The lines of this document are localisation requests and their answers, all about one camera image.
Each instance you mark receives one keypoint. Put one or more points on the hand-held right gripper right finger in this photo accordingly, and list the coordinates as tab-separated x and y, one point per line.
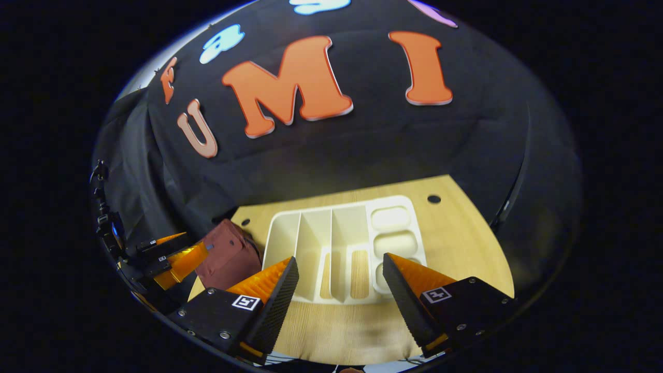
401	300

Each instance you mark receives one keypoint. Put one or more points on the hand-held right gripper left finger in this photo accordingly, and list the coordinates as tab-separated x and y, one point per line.
279	305

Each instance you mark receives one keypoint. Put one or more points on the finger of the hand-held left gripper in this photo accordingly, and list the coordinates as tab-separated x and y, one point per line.
181	264
163	242

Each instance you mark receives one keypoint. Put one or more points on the dark red schoolbag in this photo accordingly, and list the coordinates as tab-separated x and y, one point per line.
228	254

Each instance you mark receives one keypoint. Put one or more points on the white bookshelf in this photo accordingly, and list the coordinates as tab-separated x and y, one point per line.
342	233

